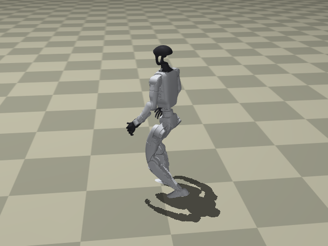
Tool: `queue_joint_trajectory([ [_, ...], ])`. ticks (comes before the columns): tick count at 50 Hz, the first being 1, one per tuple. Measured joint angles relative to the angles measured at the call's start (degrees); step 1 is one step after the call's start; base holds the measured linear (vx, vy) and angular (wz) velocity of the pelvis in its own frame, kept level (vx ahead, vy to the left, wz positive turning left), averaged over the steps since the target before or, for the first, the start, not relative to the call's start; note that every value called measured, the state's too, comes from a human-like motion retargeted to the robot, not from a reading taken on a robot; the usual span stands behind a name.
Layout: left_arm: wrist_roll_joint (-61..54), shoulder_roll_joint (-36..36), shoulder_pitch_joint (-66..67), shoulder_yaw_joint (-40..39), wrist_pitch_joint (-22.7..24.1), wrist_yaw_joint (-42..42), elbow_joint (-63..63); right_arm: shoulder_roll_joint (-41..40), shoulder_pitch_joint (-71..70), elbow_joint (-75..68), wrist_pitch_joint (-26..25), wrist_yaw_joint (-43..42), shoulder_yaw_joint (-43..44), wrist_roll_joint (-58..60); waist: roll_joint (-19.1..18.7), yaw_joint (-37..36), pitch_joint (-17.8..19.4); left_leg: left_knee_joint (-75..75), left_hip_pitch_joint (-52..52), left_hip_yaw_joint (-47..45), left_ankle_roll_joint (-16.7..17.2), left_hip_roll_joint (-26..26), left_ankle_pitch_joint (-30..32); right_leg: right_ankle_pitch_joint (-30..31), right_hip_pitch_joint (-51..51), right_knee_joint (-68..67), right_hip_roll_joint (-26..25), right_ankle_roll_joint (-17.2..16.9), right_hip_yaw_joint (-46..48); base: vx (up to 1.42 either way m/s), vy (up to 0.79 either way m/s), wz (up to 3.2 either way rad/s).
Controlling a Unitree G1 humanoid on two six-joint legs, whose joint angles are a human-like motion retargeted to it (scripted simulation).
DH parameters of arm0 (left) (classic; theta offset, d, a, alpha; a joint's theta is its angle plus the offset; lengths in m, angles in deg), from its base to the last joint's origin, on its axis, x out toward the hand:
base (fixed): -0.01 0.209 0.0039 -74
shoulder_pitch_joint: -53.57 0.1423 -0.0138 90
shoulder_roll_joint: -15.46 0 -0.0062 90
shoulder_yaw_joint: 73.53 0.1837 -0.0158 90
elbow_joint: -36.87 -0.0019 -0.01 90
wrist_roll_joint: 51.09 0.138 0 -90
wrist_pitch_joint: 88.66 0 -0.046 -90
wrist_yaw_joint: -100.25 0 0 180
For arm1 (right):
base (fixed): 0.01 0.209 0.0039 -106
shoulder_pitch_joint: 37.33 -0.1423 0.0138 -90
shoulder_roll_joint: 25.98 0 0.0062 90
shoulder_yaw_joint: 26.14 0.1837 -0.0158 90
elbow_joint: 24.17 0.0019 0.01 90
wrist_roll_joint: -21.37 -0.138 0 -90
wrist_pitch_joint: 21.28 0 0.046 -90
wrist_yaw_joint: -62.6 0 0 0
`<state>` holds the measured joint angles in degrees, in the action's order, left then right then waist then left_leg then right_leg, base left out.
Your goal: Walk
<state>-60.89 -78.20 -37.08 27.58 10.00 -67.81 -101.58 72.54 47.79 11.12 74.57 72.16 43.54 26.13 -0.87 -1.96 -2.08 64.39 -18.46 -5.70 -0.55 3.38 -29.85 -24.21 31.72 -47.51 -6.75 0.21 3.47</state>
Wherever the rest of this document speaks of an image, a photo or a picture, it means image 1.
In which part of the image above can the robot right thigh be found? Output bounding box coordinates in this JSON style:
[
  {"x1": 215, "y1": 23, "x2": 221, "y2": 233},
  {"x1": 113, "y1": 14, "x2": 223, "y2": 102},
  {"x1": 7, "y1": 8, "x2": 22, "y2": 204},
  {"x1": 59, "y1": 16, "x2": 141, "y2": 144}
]
[{"x1": 156, "y1": 116, "x2": 181, "y2": 154}]

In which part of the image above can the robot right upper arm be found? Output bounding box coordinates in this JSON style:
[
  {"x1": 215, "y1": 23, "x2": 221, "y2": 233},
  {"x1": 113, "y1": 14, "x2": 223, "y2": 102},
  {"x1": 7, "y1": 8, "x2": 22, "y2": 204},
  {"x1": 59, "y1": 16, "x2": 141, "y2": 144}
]
[{"x1": 175, "y1": 68, "x2": 181, "y2": 93}]

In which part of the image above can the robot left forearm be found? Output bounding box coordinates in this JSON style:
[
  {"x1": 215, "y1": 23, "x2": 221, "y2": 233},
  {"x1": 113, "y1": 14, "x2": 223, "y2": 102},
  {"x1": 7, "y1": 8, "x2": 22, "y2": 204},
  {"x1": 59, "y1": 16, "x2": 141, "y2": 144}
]
[{"x1": 133, "y1": 102, "x2": 152, "y2": 126}]

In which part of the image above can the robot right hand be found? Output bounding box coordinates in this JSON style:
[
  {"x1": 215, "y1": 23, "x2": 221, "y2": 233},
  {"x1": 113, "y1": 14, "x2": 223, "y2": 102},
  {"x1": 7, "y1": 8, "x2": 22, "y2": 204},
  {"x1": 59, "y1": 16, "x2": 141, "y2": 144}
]
[{"x1": 154, "y1": 107, "x2": 162, "y2": 119}]

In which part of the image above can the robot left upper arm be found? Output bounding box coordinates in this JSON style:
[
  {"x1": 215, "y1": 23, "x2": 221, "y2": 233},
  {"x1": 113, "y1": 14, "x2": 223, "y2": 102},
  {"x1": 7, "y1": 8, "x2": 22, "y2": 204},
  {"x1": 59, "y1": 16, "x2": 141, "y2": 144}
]
[{"x1": 149, "y1": 74, "x2": 162, "y2": 111}]

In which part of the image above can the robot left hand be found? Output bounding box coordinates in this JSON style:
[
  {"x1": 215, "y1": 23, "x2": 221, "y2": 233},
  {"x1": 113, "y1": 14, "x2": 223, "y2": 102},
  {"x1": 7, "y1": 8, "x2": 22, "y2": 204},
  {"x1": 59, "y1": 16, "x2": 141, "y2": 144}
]
[{"x1": 126, "y1": 122, "x2": 140, "y2": 136}]

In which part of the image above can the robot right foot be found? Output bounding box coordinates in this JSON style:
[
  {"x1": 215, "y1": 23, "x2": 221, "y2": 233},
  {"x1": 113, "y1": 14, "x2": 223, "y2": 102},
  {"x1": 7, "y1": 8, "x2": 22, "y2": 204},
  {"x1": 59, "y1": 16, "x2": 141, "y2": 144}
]
[{"x1": 155, "y1": 179, "x2": 168, "y2": 185}]

